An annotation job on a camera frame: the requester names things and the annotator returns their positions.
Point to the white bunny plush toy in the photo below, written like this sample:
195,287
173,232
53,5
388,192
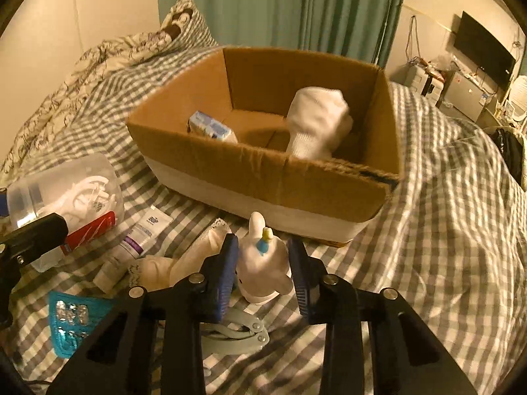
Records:
263,267

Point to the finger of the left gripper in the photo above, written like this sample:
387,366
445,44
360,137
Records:
28,243

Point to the grey green pliers tool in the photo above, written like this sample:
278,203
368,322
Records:
239,333

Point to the grey cabinet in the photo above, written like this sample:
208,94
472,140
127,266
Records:
462,98

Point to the white sock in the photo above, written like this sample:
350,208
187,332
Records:
318,121

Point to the floral pillow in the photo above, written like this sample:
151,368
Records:
186,27

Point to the oval white mirror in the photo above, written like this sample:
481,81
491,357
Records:
516,102

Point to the white cream tube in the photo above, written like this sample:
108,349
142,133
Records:
135,243

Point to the green curtain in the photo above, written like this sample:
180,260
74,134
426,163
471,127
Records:
359,29

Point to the clear plastic jar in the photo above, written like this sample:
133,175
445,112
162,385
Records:
85,192

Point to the teal blister pack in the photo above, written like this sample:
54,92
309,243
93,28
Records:
72,319

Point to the wall television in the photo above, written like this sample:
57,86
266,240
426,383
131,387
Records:
483,49

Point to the white suitcase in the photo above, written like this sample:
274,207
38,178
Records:
423,83

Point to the blue tissue pack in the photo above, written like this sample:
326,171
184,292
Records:
203,125

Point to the black and white bag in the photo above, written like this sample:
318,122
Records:
512,146

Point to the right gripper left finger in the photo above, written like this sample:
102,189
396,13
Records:
116,357

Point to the grey checkered bed cover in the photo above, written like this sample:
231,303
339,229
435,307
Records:
452,238

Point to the floral patterned duvet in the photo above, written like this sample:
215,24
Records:
95,65

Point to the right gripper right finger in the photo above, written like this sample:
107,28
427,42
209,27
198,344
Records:
406,356

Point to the cardboard box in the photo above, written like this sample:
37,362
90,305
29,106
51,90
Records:
250,90

